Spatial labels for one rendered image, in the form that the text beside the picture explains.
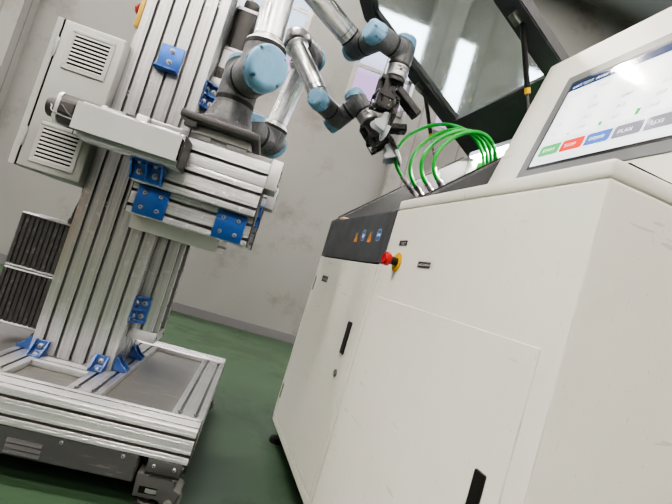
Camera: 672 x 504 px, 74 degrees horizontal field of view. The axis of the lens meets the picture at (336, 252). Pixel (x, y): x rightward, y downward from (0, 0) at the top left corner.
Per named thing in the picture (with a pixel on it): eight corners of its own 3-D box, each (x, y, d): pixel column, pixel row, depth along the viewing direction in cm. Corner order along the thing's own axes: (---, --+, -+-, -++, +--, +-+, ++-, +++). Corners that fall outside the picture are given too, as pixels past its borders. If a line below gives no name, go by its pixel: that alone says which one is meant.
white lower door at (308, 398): (273, 411, 187) (320, 256, 191) (278, 412, 188) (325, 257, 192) (306, 497, 125) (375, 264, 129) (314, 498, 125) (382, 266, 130)
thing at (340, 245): (323, 256, 190) (334, 220, 191) (332, 259, 191) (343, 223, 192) (376, 263, 130) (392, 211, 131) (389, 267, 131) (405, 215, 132)
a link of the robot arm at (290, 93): (241, 144, 193) (294, 28, 192) (263, 157, 206) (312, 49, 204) (260, 151, 187) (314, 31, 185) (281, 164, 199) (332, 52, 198)
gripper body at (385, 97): (367, 110, 152) (377, 78, 153) (389, 120, 155) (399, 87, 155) (375, 104, 145) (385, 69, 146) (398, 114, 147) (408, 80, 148)
